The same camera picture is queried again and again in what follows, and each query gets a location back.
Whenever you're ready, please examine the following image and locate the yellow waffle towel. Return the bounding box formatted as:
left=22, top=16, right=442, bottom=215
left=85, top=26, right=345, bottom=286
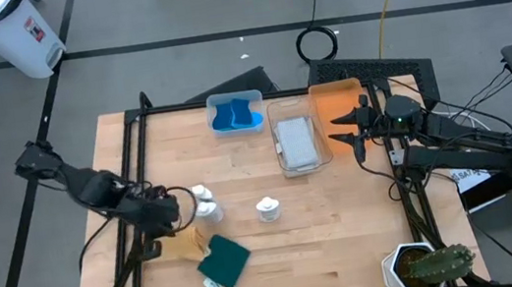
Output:
left=160, top=223, right=214, bottom=268

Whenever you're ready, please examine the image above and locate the coiled black cable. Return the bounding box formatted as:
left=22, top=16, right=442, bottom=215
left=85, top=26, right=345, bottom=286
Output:
left=290, top=0, right=342, bottom=66

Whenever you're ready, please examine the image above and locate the dark green cloth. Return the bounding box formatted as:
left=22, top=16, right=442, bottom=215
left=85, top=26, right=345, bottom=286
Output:
left=192, top=229, right=256, bottom=287

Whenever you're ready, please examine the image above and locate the white trash can black rim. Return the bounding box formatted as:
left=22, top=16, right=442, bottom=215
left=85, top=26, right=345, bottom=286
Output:
left=0, top=0, right=72, bottom=85

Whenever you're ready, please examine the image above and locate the clear bottle white flip cap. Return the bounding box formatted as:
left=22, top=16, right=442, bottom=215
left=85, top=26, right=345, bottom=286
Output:
left=193, top=198, right=226, bottom=228

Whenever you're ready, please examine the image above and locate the wide white jar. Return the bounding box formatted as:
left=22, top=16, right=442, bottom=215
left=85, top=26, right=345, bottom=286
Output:
left=254, top=194, right=283, bottom=225

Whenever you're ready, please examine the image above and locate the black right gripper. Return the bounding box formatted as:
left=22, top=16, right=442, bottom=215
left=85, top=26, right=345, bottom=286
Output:
left=322, top=91, right=393, bottom=167

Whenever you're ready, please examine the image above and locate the green cactus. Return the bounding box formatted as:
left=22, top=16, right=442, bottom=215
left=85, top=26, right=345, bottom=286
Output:
left=406, top=241, right=479, bottom=287

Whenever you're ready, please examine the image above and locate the orange plastic bin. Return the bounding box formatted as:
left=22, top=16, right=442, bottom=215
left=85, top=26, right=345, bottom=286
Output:
left=306, top=75, right=377, bottom=159

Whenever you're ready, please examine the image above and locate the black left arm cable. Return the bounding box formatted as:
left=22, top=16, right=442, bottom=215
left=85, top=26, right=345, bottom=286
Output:
left=162, top=183, right=202, bottom=235

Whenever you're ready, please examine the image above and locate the white printed bag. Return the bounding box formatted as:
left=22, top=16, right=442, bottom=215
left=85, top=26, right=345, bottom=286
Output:
left=450, top=164, right=494, bottom=196

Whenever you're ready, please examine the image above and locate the grey waffle towel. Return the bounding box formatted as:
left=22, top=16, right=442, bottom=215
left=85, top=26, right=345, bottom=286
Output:
left=272, top=114, right=322, bottom=172

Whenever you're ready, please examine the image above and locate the white hexagonal plant pot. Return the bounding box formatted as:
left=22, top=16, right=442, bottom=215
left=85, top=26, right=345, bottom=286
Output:
left=378, top=237, right=447, bottom=287

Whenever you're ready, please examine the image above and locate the frosted white plastic bin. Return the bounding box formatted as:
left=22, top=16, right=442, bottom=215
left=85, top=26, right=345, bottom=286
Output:
left=203, top=87, right=269, bottom=140

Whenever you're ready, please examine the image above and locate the black aluminium table frame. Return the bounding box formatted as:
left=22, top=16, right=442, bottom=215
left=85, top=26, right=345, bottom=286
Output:
left=45, top=49, right=492, bottom=287

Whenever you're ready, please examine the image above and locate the clear plastic bin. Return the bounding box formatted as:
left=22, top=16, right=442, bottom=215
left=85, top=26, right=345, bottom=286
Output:
left=264, top=93, right=336, bottom=181

